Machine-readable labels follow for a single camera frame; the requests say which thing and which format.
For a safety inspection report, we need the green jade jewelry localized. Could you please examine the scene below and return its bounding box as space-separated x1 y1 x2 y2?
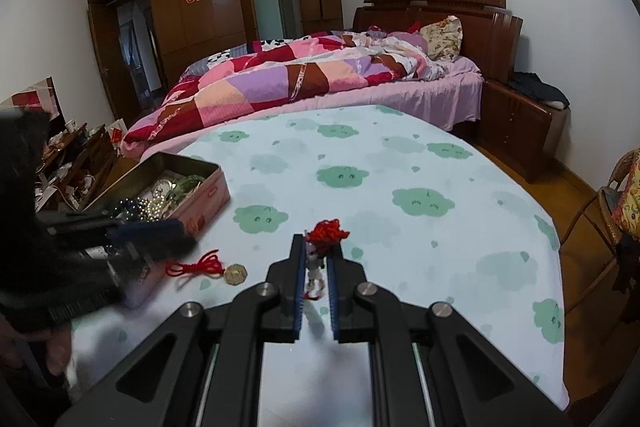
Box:
171 174 207 204

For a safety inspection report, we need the pearl necklace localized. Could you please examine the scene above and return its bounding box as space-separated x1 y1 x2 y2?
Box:
137 194 174 223

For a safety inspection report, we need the patchwork quilt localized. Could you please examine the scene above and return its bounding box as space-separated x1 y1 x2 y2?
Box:
122 32 446 145

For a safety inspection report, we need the brown wooden wardrobe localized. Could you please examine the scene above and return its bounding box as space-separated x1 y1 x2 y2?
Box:
85 0 344 110

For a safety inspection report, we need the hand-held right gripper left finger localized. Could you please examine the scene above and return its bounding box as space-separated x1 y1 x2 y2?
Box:
55 234 307 427

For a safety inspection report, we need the red tassel pendant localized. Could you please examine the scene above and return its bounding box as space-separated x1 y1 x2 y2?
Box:
302 218 351 301

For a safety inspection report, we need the red and white bag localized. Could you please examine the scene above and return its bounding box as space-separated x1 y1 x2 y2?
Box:
102 119 129 146

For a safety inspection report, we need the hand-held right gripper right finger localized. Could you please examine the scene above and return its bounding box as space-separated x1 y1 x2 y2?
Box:
325 247 571 427

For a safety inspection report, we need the wicker chair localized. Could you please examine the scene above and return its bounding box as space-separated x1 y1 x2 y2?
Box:
560 147 640 324

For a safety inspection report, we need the wooden television stand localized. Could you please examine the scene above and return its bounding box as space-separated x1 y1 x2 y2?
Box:
35 122 126 214

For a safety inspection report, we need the dark bead bracelet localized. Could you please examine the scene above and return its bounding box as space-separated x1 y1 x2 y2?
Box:
106 197 147 221

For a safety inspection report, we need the floral pillow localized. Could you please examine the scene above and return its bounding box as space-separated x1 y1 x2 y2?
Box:
419 15 463 62

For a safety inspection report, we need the pink tin box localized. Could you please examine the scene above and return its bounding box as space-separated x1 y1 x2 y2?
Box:
82 152 232 258

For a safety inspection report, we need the person's left hand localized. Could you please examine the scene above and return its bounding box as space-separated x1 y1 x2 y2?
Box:
0 312 77 378

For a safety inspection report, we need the dark clothing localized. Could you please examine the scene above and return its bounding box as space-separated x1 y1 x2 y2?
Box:
507 71 571 110

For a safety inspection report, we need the wooden nightstand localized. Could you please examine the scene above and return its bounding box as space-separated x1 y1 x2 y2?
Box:
475 77 569 184

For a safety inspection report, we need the cloth covered television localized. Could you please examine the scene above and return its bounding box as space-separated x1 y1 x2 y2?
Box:
0 77 67 128

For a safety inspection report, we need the wooden headboard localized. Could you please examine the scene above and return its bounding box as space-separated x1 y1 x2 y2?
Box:
352 0 523 84

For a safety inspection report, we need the red knot gold coin charm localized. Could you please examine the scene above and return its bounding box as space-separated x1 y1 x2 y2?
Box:
166 249 245 286

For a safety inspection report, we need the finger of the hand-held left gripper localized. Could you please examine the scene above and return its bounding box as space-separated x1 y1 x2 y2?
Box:
80 232 197 269
39 212 183 249

